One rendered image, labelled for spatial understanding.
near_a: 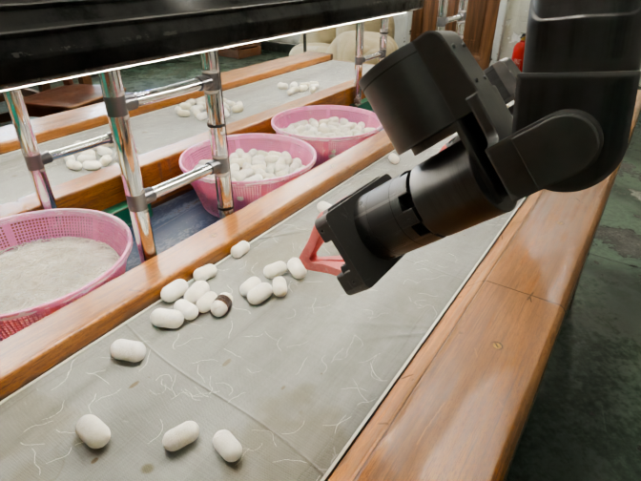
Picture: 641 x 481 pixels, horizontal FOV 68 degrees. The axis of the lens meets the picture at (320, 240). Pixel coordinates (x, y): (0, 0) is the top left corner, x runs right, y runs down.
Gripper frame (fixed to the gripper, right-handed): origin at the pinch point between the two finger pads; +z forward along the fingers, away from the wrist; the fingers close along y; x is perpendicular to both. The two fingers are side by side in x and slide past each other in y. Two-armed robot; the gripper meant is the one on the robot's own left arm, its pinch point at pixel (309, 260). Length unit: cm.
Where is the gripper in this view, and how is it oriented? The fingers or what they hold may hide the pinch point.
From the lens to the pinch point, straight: 45.2
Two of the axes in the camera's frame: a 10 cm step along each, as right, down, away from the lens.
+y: -5.7, 4.1, -7.1
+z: -6.4, 3.3, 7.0
